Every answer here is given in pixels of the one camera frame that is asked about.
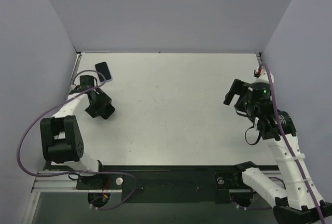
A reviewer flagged phone in lilac case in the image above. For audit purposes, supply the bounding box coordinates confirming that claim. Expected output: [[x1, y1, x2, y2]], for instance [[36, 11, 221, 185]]
[[95, 61, 113, 82]]

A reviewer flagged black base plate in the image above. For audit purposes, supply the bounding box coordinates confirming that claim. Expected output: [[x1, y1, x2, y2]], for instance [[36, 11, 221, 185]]
[[76, 165, 258, 206]]

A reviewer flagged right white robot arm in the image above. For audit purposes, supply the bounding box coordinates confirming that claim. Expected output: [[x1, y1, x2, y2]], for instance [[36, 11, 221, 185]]
[[224, 79, 331, 223]]

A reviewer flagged aluminium rail frame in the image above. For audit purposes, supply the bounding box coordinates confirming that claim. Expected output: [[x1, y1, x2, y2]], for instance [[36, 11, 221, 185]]
[[22, 52, 288, 224]]

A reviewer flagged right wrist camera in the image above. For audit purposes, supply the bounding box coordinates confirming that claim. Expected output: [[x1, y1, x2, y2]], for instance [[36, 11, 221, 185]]
[[254, 65, 274, 84]]

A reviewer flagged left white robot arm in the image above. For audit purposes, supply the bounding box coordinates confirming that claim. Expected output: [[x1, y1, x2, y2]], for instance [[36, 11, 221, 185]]
[[40, 75, 115, 189]]

